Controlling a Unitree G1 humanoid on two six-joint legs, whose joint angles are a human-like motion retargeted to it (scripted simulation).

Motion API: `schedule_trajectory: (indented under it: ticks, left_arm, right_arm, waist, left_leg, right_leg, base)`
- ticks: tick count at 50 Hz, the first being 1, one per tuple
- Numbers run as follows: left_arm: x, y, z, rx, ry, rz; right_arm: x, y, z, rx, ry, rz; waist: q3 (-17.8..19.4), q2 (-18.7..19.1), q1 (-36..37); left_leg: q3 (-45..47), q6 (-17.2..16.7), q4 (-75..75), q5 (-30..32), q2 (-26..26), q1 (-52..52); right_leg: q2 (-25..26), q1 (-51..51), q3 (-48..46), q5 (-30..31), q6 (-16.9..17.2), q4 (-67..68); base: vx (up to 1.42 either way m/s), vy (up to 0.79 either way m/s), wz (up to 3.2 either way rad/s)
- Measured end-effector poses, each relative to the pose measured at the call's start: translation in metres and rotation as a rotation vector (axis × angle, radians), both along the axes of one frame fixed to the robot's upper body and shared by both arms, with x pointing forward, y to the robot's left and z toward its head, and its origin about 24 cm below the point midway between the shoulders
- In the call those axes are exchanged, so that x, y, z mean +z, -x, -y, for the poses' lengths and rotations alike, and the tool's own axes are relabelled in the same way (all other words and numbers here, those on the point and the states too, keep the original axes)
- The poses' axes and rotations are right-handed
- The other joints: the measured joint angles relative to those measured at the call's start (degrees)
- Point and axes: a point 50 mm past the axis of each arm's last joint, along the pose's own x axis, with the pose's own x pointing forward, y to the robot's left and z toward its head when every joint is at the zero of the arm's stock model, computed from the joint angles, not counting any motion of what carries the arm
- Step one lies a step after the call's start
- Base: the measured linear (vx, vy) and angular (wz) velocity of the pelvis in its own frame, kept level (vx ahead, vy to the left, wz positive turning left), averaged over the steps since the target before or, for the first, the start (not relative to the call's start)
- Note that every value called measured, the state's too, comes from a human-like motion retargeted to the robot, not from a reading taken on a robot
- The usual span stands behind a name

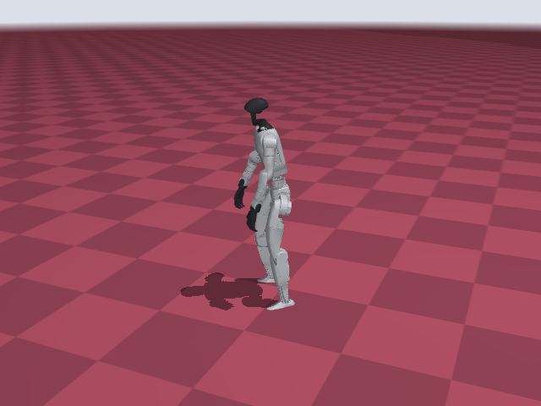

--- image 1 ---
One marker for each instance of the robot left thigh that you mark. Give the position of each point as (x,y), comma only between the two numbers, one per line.
(275,226)

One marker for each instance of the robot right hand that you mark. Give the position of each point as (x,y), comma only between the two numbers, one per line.
(238,197)

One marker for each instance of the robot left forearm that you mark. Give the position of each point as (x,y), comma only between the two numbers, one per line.
(260,193)

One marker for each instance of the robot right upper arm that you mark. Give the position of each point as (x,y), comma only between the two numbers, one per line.
(254,156)

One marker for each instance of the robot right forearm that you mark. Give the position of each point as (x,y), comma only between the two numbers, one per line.
(248,172)

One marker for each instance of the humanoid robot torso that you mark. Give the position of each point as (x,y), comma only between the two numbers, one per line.
(278,183)

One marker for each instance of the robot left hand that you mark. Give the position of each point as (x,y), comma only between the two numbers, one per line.
(252,217)

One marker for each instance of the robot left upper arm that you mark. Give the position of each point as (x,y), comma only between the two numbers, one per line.
(269,147)

